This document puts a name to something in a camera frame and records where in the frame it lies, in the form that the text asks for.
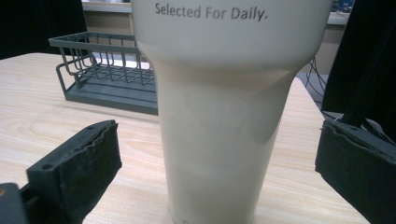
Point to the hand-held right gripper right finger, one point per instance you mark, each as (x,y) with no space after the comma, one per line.
(358,168)

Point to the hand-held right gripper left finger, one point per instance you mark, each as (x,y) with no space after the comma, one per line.
(77,168)

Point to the cream white tumbler cup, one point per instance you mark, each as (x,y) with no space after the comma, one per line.
(218,102)

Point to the black curtain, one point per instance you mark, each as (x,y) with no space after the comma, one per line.
(364,59)
(34,25)

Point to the beige cabinet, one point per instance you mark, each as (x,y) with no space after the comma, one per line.
(109,18)

